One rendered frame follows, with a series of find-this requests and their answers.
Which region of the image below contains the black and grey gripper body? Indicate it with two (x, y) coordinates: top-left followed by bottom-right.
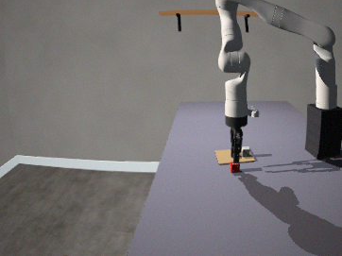
(226, 116), (248, 142)

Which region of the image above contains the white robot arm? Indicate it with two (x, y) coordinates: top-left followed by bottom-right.
(215, 0), (337, 117)

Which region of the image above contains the tan flat mat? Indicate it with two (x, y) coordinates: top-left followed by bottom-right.
(215, 149), (255, 164)

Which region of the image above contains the red die with white pips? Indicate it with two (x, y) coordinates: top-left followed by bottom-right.
(231, 162), (240, 173)

